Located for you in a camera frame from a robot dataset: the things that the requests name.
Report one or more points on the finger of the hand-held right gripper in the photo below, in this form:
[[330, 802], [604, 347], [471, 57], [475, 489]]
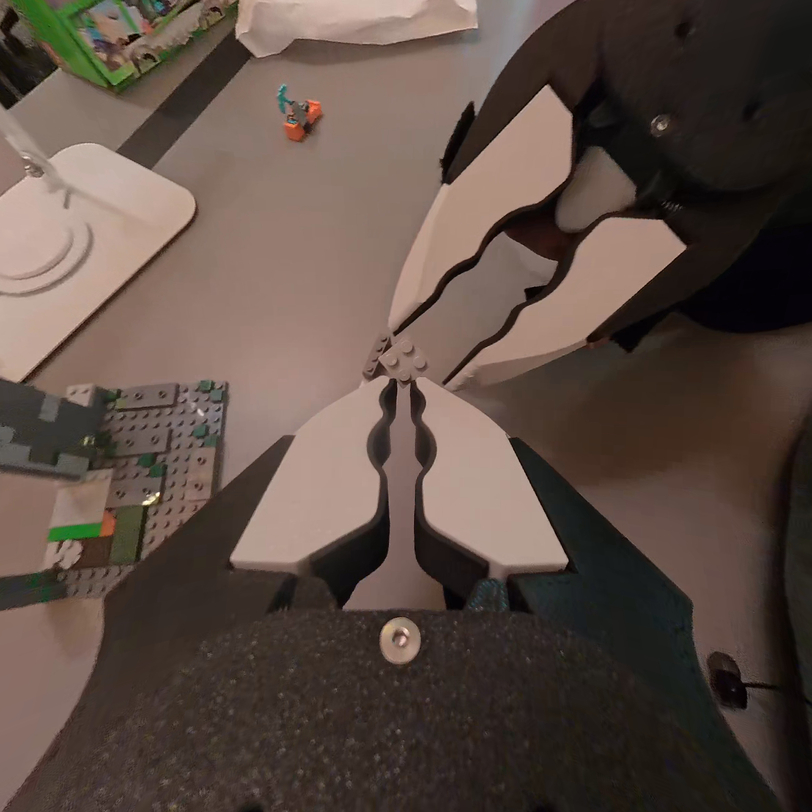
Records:
[[602, 292], [482, 209]]

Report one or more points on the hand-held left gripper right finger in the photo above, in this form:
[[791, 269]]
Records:
[[495, 495]]

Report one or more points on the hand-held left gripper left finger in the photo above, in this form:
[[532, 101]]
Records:
[[311, 495]]

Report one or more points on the grey brick baseplate build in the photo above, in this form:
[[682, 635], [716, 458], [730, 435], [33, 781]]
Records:
[[177, 444]]

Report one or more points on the long grey brick plate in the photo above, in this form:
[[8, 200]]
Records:
[[376, 355]]

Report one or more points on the square grey brick plate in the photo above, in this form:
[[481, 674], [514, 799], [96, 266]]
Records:
[[404, 363]]

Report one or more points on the person's right forearm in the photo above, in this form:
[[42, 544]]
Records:
[[748, 285]]

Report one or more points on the grey desk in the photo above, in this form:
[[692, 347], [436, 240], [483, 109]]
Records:
[[285, 266]]

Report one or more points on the orange teal brick figure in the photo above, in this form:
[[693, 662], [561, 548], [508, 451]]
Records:
[[298, 124]]

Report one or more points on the crumpled white paper bag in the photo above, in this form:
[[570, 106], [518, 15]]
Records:
[[355, 19]]

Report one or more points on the white book stand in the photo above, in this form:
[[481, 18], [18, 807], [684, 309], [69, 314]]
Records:
[[114, 222]]

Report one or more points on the green toy set box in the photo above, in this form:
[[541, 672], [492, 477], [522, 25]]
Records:
[[114, 44]]

